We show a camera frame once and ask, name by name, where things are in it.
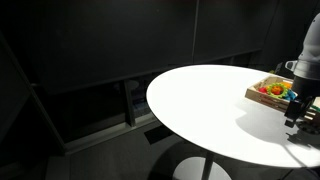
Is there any round white table base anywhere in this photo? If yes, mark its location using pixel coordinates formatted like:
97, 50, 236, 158
172, 156, 233, 180

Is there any orange toy ring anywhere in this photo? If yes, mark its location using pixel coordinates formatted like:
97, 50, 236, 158
270, 81, 294, 96

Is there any lime green toy ring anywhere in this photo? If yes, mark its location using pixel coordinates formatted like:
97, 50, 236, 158
266, 82, 290, 100

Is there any wooden slatted crate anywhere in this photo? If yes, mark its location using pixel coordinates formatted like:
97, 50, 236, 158
244, 75, 320, 126

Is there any round white table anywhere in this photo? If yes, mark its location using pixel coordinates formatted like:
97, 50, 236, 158
29, 49, 268, 156

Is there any black floor plate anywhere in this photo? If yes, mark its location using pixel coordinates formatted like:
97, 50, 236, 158
143, 124, 175, 145

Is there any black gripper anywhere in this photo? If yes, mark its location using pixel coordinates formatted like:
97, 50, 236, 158
283, 75, 320, 129

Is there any blue toy ring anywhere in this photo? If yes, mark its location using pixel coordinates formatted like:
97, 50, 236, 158
283, 89, 298, 102

